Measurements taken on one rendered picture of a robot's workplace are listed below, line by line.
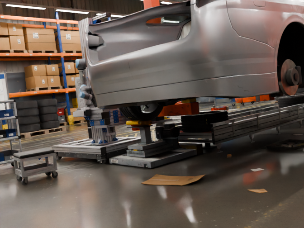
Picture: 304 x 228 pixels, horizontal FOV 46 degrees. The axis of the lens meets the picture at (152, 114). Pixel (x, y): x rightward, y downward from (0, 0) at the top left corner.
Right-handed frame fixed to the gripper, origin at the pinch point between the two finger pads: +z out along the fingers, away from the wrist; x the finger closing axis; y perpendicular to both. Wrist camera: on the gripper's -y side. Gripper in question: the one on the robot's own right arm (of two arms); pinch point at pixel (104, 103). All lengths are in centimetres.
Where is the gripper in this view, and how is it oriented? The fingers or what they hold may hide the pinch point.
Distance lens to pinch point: 468.2
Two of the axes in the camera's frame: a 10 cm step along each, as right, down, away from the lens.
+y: -1.3, -8.6, 5.0
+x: -6.4, 4.5, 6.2
